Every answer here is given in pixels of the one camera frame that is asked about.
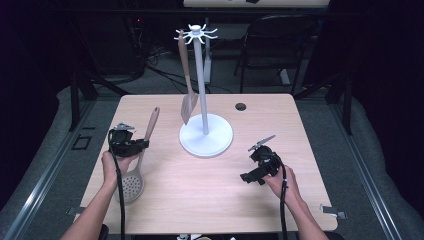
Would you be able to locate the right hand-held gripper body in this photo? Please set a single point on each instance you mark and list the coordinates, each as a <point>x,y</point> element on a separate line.
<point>270,163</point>

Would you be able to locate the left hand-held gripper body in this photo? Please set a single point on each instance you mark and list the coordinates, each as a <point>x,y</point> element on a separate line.
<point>121,143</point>

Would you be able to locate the beige skimmer spoon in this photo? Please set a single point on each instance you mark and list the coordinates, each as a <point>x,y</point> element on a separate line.
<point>133,186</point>

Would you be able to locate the white utensil rack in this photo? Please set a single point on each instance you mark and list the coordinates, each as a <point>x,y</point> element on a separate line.
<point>206,140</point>

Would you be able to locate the beige solid spatula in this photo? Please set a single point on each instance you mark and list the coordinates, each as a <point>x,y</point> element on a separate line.
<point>189,103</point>

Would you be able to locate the person's left hand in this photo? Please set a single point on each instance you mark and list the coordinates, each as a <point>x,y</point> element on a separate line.
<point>115,170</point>

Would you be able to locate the person's right hand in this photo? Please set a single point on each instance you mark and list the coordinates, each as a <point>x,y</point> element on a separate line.
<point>288,186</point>

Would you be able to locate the dark equipment cabinet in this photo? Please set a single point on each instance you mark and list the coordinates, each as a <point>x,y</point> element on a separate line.
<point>110,43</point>

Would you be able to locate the black folding chair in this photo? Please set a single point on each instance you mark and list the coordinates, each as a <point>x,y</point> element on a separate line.
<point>276,43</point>

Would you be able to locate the black metal frame leg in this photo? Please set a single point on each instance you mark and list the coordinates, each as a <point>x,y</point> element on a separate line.
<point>75,100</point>
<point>346,100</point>

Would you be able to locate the grey metal table bracket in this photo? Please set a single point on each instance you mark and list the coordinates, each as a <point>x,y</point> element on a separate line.
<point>331,210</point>
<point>75,210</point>

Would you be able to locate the aluminium floor rail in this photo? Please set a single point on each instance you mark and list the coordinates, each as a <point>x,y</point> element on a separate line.
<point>366,173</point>
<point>43,186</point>

